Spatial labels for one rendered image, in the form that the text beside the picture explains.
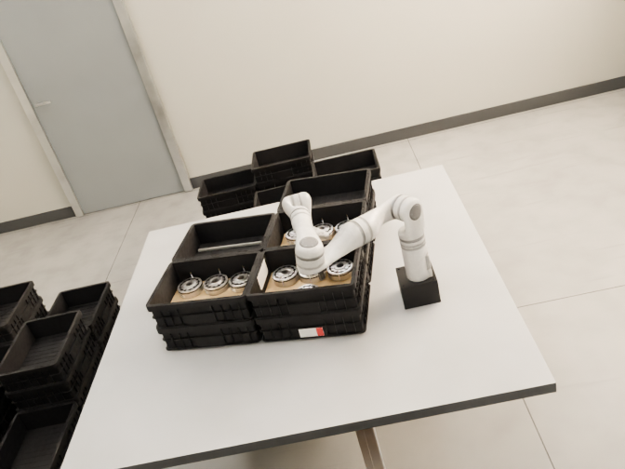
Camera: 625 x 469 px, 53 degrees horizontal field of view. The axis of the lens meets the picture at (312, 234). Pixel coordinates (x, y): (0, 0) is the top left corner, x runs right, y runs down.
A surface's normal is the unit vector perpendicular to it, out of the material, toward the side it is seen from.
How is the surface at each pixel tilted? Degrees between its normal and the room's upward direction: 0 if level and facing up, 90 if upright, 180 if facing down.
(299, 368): 0
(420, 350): 0
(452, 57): 90
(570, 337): 0
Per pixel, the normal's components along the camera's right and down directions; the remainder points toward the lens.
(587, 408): -0.23, -0.84
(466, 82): 0.04, 0.50
